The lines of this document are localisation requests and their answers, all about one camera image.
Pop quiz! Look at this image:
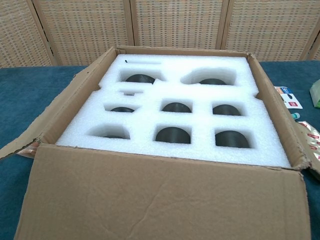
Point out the red cardboard shipping box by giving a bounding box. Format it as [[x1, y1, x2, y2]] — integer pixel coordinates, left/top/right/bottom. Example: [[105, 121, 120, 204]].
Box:
[[0, 45, 320, 240]]

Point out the white foam insert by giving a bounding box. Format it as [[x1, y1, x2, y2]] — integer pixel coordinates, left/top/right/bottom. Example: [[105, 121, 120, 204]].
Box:
[[55, 53, 292, 169]]

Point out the woven folding screen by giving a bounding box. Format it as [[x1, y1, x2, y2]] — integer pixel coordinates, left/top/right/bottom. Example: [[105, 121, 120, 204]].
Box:
[[0, 0, 320, 69]]

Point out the blue white blister card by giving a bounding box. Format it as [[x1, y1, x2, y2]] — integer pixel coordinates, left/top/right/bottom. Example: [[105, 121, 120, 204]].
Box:
[[273, 86, 304, 110]]

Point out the brown peanut butter pouch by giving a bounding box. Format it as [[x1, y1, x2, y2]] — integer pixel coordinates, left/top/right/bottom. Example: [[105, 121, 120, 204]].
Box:
[[17, 146, 38, 159]]

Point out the blue carpet table cover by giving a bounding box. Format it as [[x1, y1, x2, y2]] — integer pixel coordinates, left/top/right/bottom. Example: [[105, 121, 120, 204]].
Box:
[[0, 59, 320, 240]]

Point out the red white snack packet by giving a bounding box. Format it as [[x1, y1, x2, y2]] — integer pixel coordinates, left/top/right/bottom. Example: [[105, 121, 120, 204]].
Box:
[[297, 120, 320, 161]]

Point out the green tissue pack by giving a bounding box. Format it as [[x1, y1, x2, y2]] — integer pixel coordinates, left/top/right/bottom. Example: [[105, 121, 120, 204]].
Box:
[[309, 79, 320, 110]]

